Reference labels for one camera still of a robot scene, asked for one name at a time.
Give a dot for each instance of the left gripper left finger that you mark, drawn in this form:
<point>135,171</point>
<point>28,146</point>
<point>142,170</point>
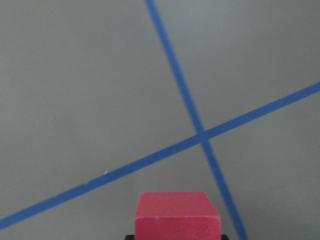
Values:
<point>129,237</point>

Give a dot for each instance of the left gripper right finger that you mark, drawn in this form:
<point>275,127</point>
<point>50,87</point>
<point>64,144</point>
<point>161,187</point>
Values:
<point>224,237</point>

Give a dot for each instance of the red block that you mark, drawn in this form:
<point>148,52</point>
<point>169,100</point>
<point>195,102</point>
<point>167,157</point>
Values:
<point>176,215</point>

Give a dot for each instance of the brown paper table mat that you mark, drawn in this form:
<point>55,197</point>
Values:
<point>103,100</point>

